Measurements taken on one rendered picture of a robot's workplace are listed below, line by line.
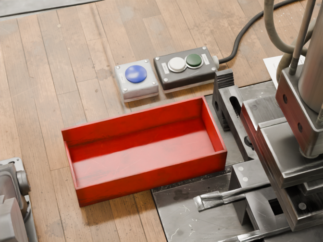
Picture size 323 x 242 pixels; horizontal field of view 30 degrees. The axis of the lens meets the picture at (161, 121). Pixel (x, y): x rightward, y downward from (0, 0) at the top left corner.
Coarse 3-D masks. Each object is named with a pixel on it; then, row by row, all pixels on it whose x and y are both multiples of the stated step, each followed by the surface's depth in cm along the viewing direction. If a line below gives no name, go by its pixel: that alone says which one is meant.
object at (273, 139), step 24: (264, 120) 78; (264, 144) 72; (288, 144) 71; (264, 168) 78; (288, 168) 69; (312, 168) 69; (288, 192) 72; (312, 192) 72; (288, 216) 73; (312, 216) 71
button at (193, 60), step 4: (188, 56) 112; (192, 56) 112; (196, 56) 112; (188, 60) 111; (192, 60) 111; (196, 60) 111; (200, 60) 111; (188, 64) 111; (192, 64) 110; (196, 64) 111
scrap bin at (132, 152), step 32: (64, 128) 100; (96, 128) 102; (128, 128) 104; (160, 128) 106; (192, 128) 106; (96, 160) 102; (128, 160) 102; (160, 160) 102; (192, 160) 96; (224, 160) 99; (96, 192) 95; (128, 192) 98
